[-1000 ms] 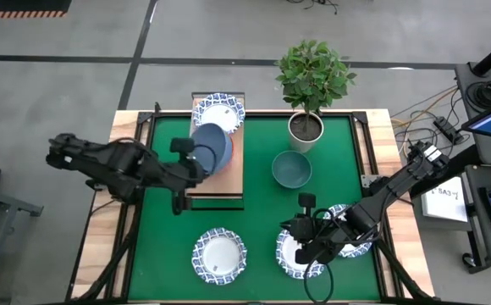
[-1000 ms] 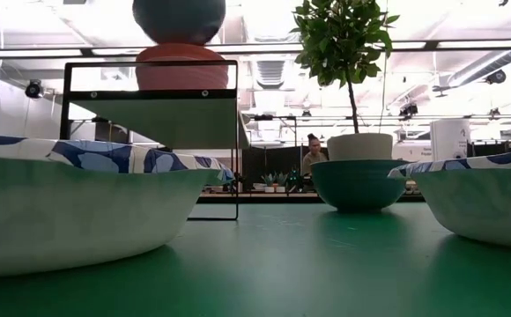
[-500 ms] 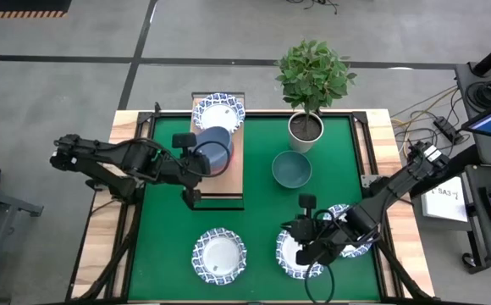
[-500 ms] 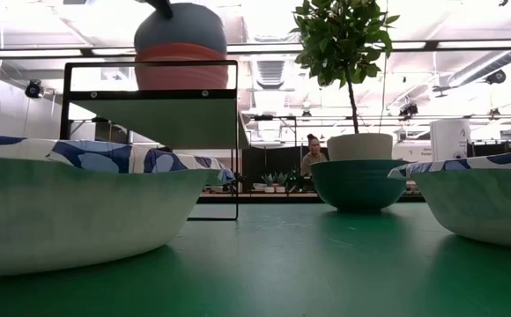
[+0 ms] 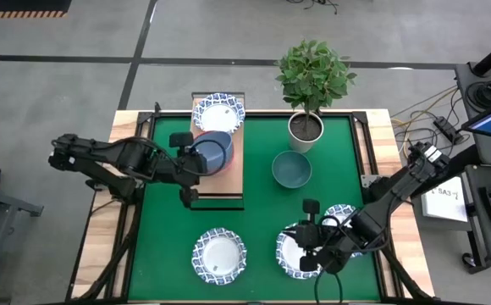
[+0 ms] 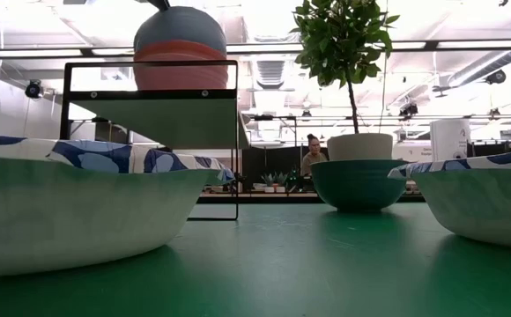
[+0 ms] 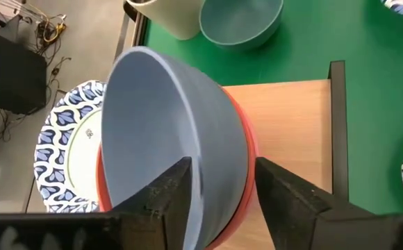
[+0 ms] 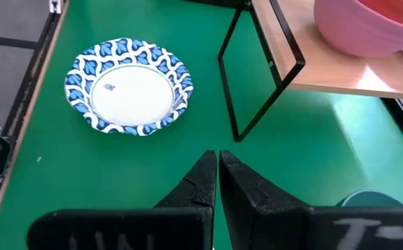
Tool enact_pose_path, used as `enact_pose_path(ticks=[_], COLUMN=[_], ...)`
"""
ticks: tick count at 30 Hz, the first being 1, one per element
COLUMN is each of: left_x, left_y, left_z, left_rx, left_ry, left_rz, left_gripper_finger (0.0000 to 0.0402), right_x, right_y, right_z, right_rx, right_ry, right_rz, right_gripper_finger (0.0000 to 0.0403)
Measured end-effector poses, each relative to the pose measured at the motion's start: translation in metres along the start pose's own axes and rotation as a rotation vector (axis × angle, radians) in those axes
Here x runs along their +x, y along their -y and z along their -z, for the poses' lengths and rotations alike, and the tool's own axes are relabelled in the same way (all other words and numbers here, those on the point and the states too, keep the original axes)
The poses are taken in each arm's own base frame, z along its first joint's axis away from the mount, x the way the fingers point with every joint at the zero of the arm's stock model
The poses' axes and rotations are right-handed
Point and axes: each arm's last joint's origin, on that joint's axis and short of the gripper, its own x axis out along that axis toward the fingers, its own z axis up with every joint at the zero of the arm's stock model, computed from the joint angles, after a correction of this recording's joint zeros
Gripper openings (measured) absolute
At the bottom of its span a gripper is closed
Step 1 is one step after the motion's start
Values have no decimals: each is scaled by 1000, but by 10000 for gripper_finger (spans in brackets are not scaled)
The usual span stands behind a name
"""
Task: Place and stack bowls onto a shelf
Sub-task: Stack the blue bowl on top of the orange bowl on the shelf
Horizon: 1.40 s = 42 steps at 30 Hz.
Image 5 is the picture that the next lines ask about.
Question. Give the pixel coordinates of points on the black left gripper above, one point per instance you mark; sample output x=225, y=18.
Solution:
x=191, y=168

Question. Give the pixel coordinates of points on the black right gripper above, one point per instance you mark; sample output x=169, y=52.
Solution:
x=310, y=236

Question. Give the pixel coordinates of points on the blue patterned paper plate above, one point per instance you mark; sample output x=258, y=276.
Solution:
x=342, y=210
x=219, y=256
x=218, y=114
x=288, y=256

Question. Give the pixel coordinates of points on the blue plastic bowl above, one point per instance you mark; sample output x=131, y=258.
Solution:
x=218, y=152

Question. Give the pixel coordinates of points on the red plastic bowl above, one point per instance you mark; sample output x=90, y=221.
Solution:
x=232, y=163

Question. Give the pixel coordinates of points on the teal plastic bowl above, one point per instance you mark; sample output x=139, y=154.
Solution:
x=292, y=169

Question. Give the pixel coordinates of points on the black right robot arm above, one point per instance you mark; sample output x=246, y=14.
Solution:
x=389, y=195

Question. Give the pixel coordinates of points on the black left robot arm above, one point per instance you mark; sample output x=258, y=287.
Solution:
x=101, y=154

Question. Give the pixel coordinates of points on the wooden board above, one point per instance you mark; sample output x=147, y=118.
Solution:
x=224, y=182

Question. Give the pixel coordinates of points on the green table mat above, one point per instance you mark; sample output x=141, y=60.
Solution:
x=262, y=288

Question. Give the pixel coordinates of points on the white plant pot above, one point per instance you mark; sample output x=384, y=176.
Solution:
x=302, y=146

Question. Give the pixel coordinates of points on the white paper sign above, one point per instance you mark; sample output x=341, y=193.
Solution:
x=444, y=203

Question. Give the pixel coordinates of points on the green leafy potted tree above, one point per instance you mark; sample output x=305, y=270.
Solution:
x=313, y=76

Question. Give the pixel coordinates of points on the black caster wheel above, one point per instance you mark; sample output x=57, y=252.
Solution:
x=469, y=259

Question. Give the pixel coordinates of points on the black diagonal stand beam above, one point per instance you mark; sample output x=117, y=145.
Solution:
x=465, y=163

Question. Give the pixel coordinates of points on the black power strip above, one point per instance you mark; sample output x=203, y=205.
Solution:
x=446, y=129

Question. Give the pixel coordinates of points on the grey metal stand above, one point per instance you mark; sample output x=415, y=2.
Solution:
x=0, y=199

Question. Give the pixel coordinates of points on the black mat with hazard stripe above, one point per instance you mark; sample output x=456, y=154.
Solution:
x=17, y=5

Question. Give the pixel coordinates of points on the black aluminium table frame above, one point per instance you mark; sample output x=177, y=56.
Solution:
x=145, y=118

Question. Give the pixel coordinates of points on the grey metal base plate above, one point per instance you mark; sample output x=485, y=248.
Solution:
x=370, y=180

